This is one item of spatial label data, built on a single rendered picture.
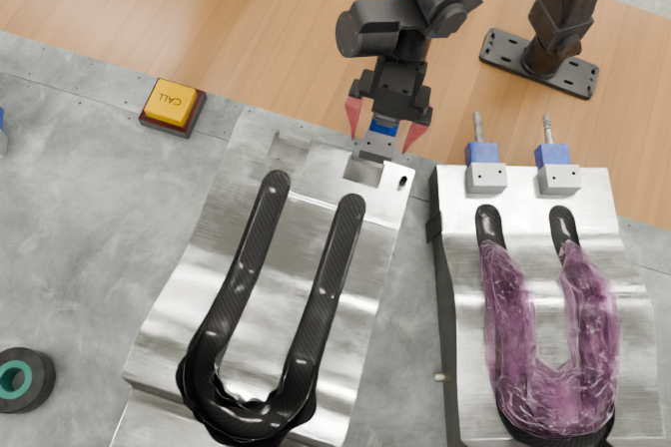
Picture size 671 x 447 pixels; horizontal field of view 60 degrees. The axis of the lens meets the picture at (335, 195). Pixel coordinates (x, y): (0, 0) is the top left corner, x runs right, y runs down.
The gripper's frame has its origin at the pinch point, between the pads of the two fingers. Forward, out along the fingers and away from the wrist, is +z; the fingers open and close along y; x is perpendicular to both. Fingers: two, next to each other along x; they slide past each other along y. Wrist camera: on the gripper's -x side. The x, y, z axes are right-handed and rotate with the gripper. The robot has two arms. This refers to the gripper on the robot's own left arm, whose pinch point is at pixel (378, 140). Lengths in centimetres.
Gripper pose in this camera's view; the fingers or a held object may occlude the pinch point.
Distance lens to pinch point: 88.2
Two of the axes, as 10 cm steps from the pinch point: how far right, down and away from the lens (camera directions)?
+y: 9.6, 2.8, -0.4
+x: 2.1, -6.0, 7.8
